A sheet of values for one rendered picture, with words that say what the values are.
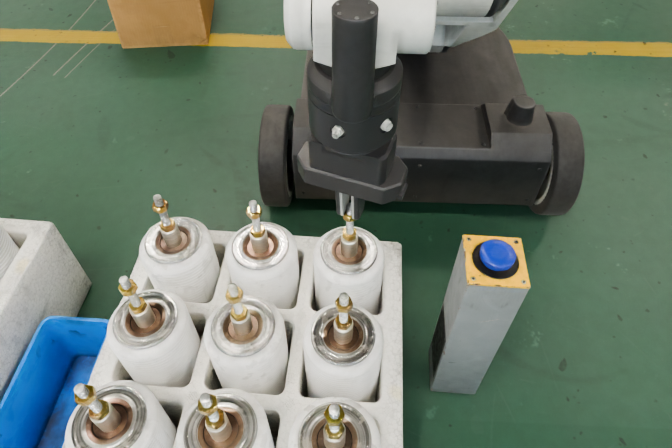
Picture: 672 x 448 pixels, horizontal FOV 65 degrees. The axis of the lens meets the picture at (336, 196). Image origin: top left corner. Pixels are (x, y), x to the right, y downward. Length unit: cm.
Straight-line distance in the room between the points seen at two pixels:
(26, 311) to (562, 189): 89
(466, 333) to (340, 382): 18
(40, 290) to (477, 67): 91
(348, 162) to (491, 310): 26
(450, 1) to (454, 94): 40
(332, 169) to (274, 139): 41
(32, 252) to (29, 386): 19
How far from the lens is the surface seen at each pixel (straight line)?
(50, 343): 92
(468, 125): 99
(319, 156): 55
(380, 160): 52
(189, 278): 73
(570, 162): 101
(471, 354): 77
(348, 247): 67
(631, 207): 123
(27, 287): 90
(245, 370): 64
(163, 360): 68
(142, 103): 140
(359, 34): 39
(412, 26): 43
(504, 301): 65
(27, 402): 90
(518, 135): 97
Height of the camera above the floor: 82
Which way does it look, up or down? 48 degrees down
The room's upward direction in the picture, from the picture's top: straight up
